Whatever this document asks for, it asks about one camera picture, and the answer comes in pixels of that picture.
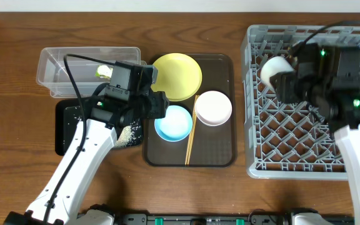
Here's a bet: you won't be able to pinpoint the rice leftovers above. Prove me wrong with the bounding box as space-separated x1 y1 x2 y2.
64 106 142 148

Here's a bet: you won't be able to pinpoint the pale green cup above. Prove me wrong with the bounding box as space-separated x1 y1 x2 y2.
260 56 294 90

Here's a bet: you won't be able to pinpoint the light blue bowl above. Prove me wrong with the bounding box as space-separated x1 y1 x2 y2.
154 105 193 142

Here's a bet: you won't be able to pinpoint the food wrapper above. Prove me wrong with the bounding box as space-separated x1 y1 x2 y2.
95 65 113 79

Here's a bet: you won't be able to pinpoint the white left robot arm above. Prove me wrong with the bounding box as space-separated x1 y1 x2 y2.
4 61 169 224

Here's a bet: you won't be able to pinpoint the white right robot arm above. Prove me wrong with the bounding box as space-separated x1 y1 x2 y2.
261 43 360 224

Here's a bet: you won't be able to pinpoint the grey dishwasher rack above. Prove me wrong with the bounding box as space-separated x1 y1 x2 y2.
241 21 360 180

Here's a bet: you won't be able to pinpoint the black waste tray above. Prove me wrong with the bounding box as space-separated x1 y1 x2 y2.
55 99 143 156

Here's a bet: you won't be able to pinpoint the clear plastic waste bin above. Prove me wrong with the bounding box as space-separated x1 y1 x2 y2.
36 46 146 98

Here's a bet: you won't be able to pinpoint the yellow plate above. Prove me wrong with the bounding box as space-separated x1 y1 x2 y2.
151 53 203 101

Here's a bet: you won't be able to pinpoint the left wooden chopstick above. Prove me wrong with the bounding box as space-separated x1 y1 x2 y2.
184 94 198 166

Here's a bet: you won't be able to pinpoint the wooden chopstick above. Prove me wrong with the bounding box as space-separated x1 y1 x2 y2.
186 95 200 166
184 94 198 166

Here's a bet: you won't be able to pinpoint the right wooden chopstick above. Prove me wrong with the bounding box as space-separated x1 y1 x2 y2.
186 95 200 166

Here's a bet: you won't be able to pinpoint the pink bowl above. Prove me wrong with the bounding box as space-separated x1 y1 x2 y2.
195 91 233 126

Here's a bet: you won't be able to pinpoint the dark brown serving tray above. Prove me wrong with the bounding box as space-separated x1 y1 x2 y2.
142 53 237 168

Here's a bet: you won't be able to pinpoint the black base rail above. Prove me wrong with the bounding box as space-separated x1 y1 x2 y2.
77 204 291 225

